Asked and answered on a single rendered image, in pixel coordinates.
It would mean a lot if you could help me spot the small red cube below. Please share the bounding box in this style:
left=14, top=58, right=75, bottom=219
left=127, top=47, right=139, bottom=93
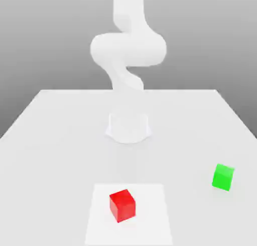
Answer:
left=109, top=188, right=137, bottom=223

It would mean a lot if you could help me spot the small green cube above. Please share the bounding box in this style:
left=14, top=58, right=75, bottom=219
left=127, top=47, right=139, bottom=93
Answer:
left=211, top=163, right=235, bottom=192

